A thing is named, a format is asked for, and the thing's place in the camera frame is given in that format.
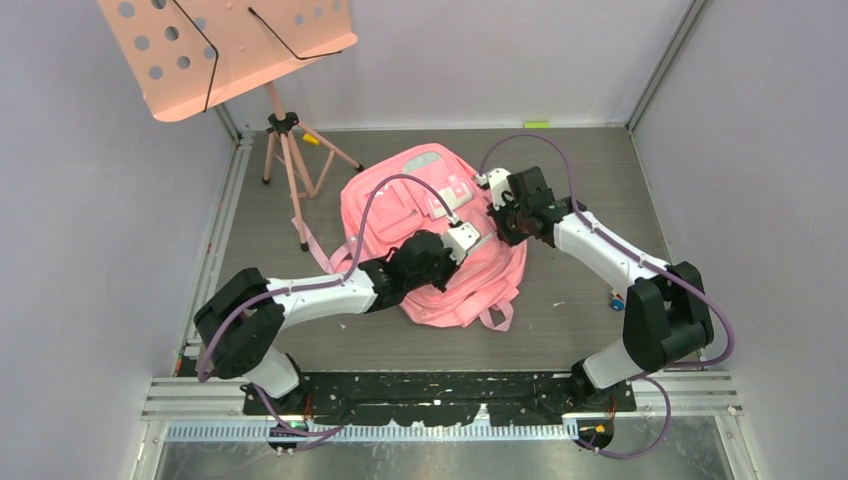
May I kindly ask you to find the pink student backpack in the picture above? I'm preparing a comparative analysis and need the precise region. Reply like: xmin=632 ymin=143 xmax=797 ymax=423
xmin=295 ymin=143 xmax=527 ymax=332

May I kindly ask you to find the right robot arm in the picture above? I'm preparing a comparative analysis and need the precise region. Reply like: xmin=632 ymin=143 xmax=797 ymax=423
xmin=476 ymin=167 xmax=714 ymax=411

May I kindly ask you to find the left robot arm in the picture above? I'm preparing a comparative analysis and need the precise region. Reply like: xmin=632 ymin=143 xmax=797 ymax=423
xmin=194 ymin=231 xmax=468 ymax=414

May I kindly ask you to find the colourful toy train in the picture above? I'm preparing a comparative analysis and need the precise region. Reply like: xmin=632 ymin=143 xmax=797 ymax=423
xmin=609 ymin=290 xmax=626 ymax=311

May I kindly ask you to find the pink music stand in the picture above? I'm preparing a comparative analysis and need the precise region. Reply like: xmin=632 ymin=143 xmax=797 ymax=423
xmin=99 ymin=0 xmax=364 ymax=250

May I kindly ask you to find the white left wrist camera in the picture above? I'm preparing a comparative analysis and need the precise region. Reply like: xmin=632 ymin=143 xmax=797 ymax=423
xmin=441 ymin=221 xmax=481 ymax=264

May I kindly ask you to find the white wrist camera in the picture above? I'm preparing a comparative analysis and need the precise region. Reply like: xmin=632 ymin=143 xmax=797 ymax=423
xmin=475 ymin=168 xmax=513 ymax=210
xmin=441 ymin=221 xmax=481 ymax=264

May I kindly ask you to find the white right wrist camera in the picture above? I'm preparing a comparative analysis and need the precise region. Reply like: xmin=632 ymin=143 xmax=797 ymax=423
xmin=475 ymin=168 xmax=513 ymax=210

